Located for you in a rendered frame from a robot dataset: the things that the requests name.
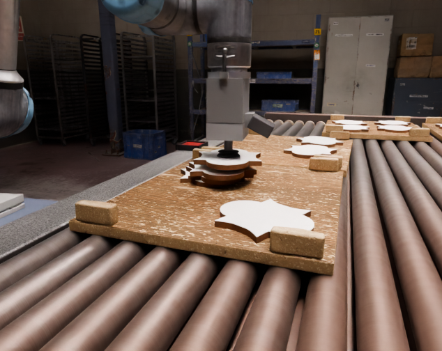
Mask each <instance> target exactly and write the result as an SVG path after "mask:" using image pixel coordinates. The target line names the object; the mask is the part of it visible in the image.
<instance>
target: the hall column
mask: <svg viewBox="0 0 442 351"><path fill-rule="evenodd" d="M98 9H99V18H100V34H101V43H102V59H103V67H104V75H105V92H106V101H107V117H108V123H109V128H110V144H111V151H109V152H107V150H106V152H105V153H103V154H102V156H112V157H120V156H122V155H124V145H123V135H122V132H123V123H122V113H121V94H120V84H119V66H118V56H117V46H116V27H115V18H114V14H112V13H111V12H109V11H108V9H106V7H105V6H104V5H103V3H102V1H101V0H98Z"/></svg>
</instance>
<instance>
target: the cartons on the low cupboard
mask: <svg viewBox="0 0 442 351"><path fill-rule="evenodd" d="M433 42H434V33H425V34H419V33H403V34H402V35H401V36H399V42H398V46H397V57H398V58H397V60H396V64H395V69H394V77H395V78H414V77H417V78H426V77H427V78H442V56H432V50H433Z"/></svg>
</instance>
